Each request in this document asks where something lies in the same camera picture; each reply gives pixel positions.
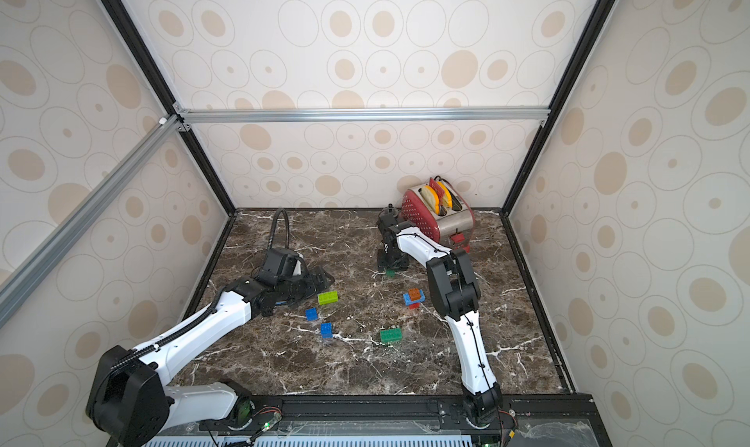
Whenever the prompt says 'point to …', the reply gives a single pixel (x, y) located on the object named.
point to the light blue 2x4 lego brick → (408, 300)
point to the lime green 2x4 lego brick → (328, 297)
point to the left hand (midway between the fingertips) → (332, 284)
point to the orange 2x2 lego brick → (414, 294)
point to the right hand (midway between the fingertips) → (383, 271)
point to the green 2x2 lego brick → (391, 273)
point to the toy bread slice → (429, 193)
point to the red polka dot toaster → (455, 229)
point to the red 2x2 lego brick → (414, 305)
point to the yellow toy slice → (445, 194)
